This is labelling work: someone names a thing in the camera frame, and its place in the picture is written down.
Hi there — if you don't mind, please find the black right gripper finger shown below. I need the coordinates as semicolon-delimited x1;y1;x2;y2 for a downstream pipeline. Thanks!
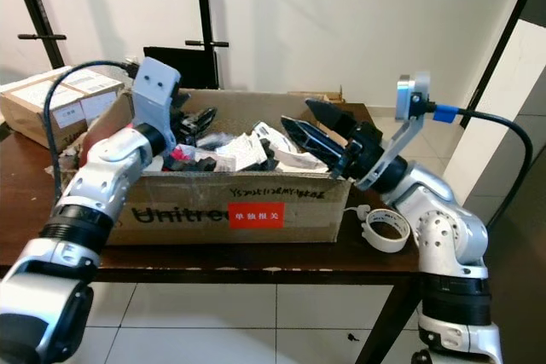
305;98;360;140
280;115;353;180

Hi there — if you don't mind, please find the black crumpled trash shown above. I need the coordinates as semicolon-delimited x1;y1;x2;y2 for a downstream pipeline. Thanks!
169;148;215;171

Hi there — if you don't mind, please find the white printed packet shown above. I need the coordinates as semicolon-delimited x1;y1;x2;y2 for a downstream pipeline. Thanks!
213;136;265;171
273;149;330;174
252;123;299;157

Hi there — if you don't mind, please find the black flat panel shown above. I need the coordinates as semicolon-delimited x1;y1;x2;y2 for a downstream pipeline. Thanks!
143;46;206;90

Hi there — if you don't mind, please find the large open cardboard box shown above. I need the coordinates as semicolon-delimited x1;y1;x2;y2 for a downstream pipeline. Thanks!
51;88;376;246

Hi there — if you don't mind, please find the white tape roll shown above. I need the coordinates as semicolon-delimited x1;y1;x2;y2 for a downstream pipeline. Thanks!
346;205;412;253

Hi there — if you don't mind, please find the small sealed cardboard box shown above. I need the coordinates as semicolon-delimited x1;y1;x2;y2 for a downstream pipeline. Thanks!
0;66;125;148

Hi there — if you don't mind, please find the black metal table leg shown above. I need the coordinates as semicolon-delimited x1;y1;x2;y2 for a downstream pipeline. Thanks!
354;277;424;364

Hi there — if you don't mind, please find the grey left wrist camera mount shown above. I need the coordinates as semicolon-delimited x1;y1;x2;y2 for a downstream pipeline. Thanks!
132;57;182;135

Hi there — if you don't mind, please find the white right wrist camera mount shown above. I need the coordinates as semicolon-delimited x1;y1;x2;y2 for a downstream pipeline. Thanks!
354;72;433;192

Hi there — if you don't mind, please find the blue tape on cable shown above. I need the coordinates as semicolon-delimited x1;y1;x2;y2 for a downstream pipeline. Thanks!
433;104;461;124

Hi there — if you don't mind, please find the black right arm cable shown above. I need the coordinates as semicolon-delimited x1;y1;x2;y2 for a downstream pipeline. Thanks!
427;104;535;228

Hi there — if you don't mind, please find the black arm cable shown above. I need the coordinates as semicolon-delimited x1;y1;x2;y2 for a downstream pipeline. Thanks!
427;104;535;228
43;59;142;205

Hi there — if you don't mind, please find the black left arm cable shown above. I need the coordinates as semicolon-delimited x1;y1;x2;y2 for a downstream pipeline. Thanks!
43;59;142;205

